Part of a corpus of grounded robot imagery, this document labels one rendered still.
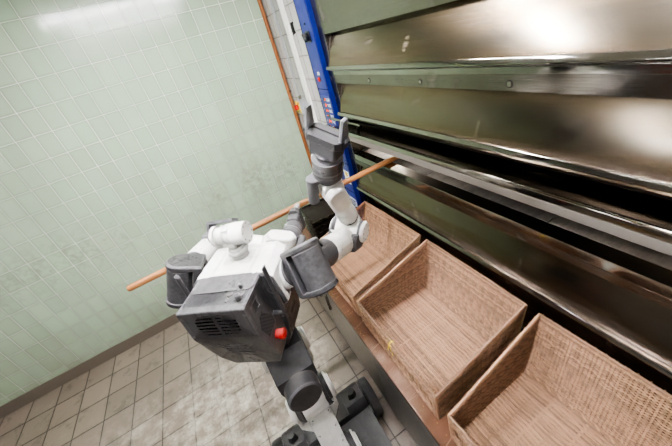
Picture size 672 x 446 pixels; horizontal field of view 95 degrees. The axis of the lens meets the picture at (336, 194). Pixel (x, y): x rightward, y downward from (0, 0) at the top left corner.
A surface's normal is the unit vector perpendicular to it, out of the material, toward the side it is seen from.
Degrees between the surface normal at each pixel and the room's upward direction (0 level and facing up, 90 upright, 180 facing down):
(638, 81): 90
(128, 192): 90
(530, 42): 70
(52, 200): 90
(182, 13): 90
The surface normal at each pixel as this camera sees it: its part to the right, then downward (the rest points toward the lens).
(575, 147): -0.89, 0.11
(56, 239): 0.46, 0.32
